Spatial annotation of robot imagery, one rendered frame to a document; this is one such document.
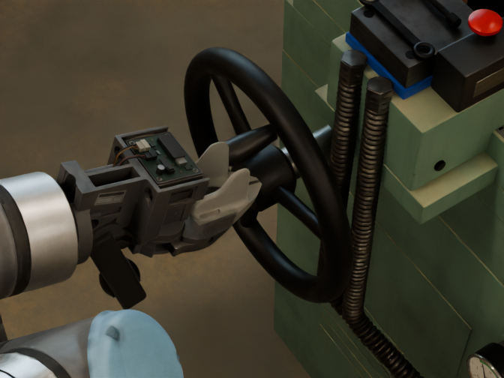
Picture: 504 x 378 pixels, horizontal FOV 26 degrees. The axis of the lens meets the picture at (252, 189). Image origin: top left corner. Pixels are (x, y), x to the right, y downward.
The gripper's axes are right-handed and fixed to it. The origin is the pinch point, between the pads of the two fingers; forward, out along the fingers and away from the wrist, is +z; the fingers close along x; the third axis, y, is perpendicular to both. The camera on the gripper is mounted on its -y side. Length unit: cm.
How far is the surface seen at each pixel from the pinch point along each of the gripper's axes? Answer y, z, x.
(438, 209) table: 1.2, 17.0, -9.0
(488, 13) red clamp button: 20.0, 17.9, -3.3
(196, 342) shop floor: -81, 41, 33
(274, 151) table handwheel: -2.9, 9.3, 6.4
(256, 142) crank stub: 3.7, 1.6, 2.3
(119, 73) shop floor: -73, 60, 97
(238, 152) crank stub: 3.1, -0.3, 2.2
